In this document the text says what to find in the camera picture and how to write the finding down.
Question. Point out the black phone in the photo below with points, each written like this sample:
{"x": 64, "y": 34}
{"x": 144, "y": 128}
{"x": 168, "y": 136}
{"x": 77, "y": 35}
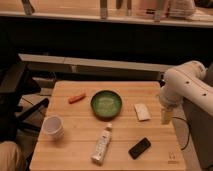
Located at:
{"x": 139, "y": 148}

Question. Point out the white squeeze tube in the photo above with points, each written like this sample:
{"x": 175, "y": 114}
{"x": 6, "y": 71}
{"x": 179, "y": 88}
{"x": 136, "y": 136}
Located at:
{"x": 101, "y": 147}

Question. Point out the grey cabinet at right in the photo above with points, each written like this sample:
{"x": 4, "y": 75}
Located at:
{"x": 201, "y": 128}

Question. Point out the white paper cup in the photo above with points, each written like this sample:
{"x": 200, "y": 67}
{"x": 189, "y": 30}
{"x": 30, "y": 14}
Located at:
{"x": 53, "y": 127}

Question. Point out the grey metal rail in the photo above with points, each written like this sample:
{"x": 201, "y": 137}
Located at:
{"x": 94, "y": 62}

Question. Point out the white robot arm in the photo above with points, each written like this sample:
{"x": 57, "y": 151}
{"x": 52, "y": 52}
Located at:
{"x": 185, "y": 81}

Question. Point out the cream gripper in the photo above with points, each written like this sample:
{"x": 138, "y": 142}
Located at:
{"x": 166, "y": 115}

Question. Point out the black office chair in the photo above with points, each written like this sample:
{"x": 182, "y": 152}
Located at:
{"x": 16, "y": 82}

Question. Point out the white sponge pad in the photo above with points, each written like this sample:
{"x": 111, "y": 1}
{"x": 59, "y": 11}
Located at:
{"x": 142, "y": 112}

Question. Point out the green ceramic bowl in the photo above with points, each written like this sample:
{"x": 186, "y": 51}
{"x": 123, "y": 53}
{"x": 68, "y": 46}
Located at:
{"x": 106, "y": 104}

